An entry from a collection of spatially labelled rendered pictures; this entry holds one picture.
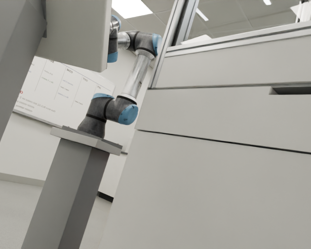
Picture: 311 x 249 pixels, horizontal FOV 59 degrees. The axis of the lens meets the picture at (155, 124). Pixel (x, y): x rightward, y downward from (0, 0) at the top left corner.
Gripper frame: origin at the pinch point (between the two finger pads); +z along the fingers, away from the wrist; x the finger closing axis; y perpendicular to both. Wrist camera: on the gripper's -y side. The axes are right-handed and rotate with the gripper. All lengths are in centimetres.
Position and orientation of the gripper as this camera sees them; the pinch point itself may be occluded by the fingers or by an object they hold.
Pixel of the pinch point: (73, 44)
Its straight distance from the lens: 99.6
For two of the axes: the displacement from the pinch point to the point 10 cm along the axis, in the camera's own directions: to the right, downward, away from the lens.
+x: 9.6, 2.6, -1.3
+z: -2.4, 4.5, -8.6
